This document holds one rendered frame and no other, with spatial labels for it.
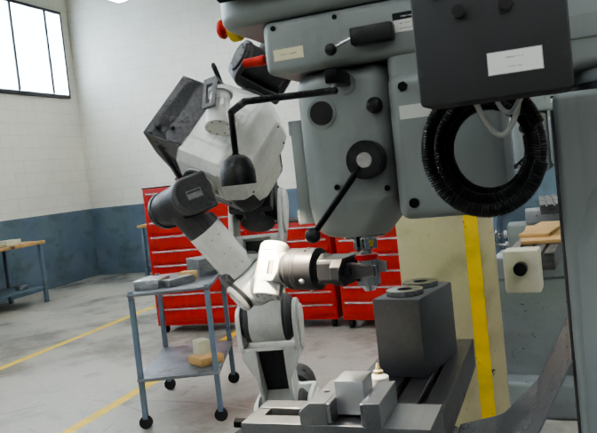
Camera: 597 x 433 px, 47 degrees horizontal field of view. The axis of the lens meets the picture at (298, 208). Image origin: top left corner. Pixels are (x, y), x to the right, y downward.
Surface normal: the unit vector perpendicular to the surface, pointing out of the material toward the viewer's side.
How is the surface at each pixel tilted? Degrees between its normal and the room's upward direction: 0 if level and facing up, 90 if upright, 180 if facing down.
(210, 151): 58
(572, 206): 90
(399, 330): 90
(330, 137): 90
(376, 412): 90
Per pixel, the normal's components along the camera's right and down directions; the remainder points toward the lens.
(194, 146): -0.17, -0.47
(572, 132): -0.35, 0.09
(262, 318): -0.15, -0.09
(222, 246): 0.37, -0.04
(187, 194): 0.59, -0.28
